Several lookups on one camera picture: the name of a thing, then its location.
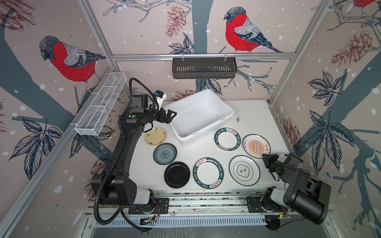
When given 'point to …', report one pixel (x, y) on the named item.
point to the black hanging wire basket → (204, 68)
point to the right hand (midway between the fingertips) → (264, 156)
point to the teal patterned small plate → (164, 153)
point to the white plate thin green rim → (244, 170)
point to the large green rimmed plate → (208, 173)
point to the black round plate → (177, 174)
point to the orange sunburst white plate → (256, 145)
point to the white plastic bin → (199, 115)
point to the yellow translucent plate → (156, 136)
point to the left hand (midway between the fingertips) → (168, 110)
